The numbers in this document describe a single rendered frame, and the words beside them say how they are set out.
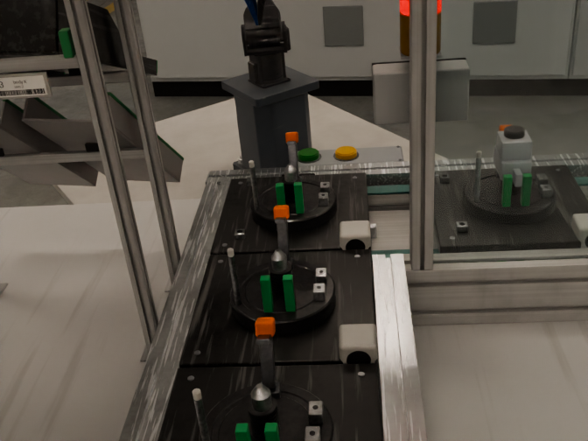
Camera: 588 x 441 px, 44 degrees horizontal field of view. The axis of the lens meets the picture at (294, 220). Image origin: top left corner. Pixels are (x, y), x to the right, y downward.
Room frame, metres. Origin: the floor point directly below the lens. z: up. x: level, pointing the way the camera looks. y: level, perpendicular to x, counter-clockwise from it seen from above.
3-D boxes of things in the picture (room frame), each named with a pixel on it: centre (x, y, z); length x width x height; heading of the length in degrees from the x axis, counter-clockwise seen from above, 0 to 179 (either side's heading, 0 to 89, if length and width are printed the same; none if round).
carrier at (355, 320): (0.79, 0.02, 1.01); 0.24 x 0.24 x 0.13; 84
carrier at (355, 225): (1.03, 0.00, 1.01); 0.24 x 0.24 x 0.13; 84
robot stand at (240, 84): (1.40, 0.02, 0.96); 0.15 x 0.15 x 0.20; 30
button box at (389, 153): (1.23, -0.11, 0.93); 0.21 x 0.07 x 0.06; 84
